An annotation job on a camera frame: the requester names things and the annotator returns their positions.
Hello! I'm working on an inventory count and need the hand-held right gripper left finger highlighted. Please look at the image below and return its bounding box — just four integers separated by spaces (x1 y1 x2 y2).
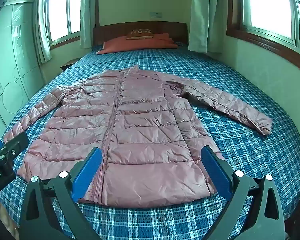
19 147 103 240

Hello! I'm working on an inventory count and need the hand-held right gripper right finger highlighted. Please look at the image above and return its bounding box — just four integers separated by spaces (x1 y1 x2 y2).
201 145 287 240

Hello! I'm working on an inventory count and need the pink puffer jacket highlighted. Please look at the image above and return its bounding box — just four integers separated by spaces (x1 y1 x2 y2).
3 64 273 208

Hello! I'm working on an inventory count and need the bed with blue plaid sheet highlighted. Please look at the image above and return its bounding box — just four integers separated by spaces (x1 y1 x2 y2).
0 41 300 240

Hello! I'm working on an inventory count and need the white wardrobe with circle pattern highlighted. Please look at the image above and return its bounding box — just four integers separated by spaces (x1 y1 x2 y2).
0 1 46 131

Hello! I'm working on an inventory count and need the dark wooden nightstand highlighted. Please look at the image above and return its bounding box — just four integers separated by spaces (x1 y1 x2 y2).
60 57 80 72

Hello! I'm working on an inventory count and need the orange pillow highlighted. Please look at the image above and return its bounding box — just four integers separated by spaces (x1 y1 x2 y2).
96 33 178 55

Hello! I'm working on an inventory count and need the small white-framed window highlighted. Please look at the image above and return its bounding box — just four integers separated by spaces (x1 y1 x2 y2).
39 0 84 50

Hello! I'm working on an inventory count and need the dark wooden headboard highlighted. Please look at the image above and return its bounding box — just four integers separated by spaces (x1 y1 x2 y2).
92 21 188 48

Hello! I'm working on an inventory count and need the brown patterned cushion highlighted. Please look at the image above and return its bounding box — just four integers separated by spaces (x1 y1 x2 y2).
125 28 154 41

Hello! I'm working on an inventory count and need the large wood-silled window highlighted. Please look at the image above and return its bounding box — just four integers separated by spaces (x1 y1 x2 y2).
226 0 300 76

